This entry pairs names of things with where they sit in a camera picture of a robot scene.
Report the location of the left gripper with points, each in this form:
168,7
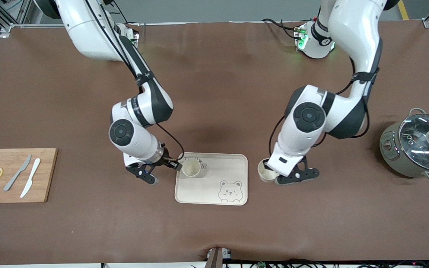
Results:
266,166

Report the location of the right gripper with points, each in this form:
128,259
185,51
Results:
167,159

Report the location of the white plastic cup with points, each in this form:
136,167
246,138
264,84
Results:
191,168
264,174

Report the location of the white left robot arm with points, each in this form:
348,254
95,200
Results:
356,33

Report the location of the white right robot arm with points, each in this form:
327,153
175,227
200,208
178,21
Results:
88,33

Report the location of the beige bear print tray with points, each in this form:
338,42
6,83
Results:
207,190

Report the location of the brown table mat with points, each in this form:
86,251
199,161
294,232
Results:
214,93

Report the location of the grey-green cooking pot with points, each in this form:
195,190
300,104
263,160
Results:
395,160

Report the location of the white plastic knife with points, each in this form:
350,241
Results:
31,178

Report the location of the glass pot lid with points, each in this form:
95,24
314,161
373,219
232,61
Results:
423,143

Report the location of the grey plastic knife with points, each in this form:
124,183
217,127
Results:
15,176

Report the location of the wooden cutting board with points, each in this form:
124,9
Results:
13,193

